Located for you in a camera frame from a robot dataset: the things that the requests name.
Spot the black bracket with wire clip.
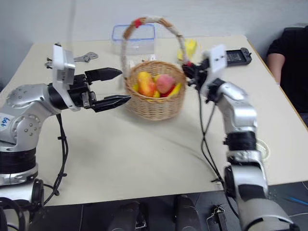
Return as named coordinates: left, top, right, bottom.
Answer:
left=207, top=204, right=229, bottom=231

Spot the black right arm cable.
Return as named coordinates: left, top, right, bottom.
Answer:
left=196, top=88, right=240, bottom=218

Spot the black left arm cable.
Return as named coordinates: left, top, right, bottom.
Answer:
left=42, top=113, right=70, bottom=206

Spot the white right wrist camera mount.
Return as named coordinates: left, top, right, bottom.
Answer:
left=201, top=44, right=228, bottom=97

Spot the red chili pepper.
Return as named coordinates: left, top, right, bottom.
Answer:
left=160, top=86, right=176, bottom=98

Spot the pink peach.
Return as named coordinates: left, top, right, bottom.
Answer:
left=155, top=74, right=176, bottom=94

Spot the blue cable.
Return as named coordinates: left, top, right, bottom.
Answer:
left=288, top=195, right=308, bottom=205

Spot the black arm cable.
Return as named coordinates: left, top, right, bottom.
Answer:
left=42, top=113, right=70, bottom=206
left=196, top=88, right=240, bottom=218

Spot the black handheld device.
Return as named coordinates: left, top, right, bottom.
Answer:
left=224, top=48, right=252, bottom=68

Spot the wicker basket with handle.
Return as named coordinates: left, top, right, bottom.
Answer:
left=121, top=15, right=188, bottom=121

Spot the clear round plastic lid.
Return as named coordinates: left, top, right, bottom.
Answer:
left=256, top=139, right=271, bottom=161

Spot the person in black shirt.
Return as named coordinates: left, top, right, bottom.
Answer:
left=266, top=23, right=308, bottom=114

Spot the yellow plastic packet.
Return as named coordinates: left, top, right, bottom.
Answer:
left=177, top=38, right=199, bottom=61

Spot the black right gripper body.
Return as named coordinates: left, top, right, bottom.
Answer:
left=188, top=58, right=210, bottom=89

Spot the clear blue-rimmed plastic container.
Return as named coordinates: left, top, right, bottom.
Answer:
left=111, top=24, right=157, bottom=55

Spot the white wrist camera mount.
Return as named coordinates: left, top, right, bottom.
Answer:
left=51, top=44, right=81, bottom=112
left=201, top=44, right=228, bottom=97

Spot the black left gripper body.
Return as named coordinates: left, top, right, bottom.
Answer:
left=68, top=74, right=98, bottom=109

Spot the yellow red mango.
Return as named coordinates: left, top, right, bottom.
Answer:
left=137, top=71, right=156, bottom=97

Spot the yellow banana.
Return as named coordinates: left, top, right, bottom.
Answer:
left=166, top=82, right=183, bottom=98

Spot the dark rounded shape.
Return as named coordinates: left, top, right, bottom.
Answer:
left=107, top=200, right=148, bottom=231

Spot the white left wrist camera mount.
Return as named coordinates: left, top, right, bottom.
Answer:
left=51, top=44, right=81, bottom=112

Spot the silver adjustable wrench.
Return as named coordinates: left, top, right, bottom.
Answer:
left=73, top=52, right=99, bottom=64

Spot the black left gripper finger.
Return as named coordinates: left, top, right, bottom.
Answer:
left=84, top=67, right=124, bottom=84
left=92, top=95, right=132, bottom=114

